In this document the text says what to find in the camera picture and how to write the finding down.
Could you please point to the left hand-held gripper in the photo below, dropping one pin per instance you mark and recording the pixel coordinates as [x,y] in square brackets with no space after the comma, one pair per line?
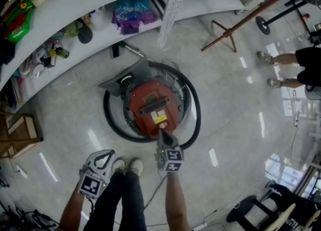
[90,186]

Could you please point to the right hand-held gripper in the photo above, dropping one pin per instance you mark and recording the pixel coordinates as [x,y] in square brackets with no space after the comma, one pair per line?
[173,159]

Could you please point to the red vacuum cleaner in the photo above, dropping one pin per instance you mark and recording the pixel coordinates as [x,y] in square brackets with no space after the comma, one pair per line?
[150,92]

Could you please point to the person's left forearm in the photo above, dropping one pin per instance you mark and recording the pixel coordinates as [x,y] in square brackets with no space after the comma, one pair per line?
[72,212]

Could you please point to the person's right forearm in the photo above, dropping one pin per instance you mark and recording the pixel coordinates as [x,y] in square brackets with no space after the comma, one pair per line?
[176,200]

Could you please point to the black-handled metal tool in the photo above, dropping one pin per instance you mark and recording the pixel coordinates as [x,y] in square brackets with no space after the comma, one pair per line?
[134,50]

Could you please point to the person's left white shoe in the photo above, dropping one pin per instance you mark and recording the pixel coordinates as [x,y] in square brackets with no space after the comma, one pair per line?
[118,166]

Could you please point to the person's white shoe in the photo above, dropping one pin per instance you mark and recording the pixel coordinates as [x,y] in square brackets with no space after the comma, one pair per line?
[136,166]
[118,166]

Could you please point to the person's right white shoe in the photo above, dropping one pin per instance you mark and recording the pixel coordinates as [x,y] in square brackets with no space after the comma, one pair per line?
[136,166]

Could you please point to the person's dark trousers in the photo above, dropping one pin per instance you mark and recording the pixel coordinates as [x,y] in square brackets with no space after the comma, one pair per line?
[130,200]

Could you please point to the white power strip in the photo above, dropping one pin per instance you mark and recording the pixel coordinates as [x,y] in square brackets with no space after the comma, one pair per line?
[22,171]

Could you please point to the black stool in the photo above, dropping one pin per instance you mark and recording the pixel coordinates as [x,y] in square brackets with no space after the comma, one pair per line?
[240,208]

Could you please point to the dark green bottle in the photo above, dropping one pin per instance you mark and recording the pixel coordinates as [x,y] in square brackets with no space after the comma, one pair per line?
[61,53]

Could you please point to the black cap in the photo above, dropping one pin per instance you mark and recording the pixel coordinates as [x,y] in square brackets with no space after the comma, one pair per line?
[84,34]

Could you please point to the purple gift bag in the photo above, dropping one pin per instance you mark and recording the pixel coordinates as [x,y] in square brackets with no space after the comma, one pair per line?
[133,11]

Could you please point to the round wooden table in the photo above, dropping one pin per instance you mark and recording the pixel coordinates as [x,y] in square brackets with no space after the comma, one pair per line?
[281,221]

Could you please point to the white plastic jug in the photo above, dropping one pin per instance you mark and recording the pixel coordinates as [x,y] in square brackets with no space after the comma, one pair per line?
[100,19]

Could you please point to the black box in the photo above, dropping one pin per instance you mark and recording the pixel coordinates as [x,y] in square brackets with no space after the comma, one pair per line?
[6,51]

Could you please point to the wooden coat rack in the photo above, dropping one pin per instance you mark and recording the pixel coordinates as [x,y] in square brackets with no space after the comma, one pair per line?
[250,17]

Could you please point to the black coat stand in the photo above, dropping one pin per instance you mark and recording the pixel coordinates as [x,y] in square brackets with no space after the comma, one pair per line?
[262,25]

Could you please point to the green and red packet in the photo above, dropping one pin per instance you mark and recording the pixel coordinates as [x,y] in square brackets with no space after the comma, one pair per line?
[18,26]

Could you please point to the red fire extinguisher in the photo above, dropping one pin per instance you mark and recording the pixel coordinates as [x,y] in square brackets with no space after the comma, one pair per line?
[306,16]

